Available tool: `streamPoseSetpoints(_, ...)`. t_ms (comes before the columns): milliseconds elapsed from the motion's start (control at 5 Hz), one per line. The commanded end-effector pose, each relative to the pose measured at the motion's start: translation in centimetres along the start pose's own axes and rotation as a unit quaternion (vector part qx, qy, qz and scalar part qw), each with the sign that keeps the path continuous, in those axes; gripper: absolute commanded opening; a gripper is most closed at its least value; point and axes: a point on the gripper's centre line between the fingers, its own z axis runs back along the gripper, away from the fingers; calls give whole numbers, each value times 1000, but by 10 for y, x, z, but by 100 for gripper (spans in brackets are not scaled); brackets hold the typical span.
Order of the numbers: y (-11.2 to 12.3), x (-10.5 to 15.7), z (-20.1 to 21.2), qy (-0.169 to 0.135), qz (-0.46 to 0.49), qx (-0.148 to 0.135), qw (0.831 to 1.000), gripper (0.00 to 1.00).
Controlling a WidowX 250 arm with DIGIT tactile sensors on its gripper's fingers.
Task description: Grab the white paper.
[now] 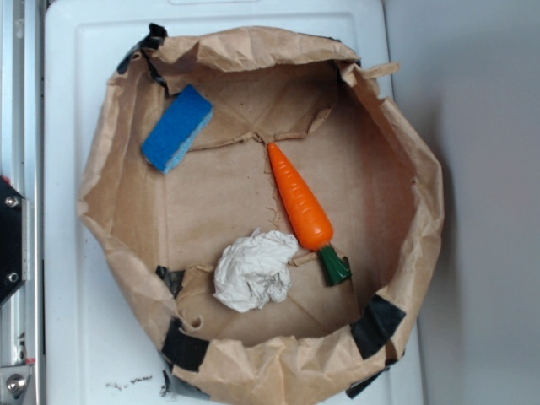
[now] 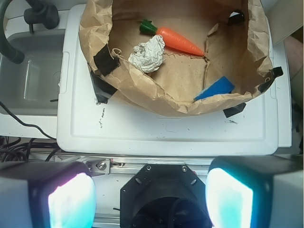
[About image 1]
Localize white paper ball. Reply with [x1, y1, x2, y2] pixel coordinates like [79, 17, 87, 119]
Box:
[213, 229, 299, 313]

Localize brown paper bag container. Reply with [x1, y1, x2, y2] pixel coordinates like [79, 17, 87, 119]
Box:
[78, 27, 444, 404]

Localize orange toy carrot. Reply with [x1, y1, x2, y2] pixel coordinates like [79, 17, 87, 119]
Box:
[267, 143, 352, 286]

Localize blue sponge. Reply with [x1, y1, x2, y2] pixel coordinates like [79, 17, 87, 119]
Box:
[142, 84, 213, 174]

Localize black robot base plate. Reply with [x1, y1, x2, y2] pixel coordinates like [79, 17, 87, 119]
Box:
[0, 176, 27, 306]

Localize aluminium frame rail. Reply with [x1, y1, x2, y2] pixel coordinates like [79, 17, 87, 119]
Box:
[1, 1, 47, 404]

